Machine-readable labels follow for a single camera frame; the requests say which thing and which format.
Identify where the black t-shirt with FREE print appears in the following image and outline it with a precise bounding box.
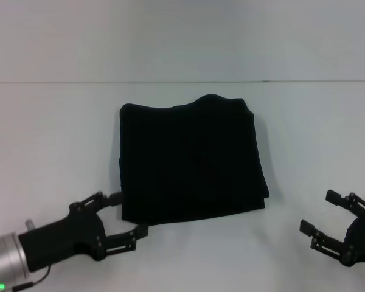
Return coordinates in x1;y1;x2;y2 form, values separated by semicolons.
118;93;270;228

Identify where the left gripper cable with plug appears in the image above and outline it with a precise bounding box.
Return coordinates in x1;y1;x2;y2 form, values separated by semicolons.
10;218;53;292

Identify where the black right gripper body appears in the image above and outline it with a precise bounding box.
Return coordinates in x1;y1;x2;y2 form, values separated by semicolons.
340;208;365;268

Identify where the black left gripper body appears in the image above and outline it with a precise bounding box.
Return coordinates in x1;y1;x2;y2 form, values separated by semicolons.
17;201;108;273

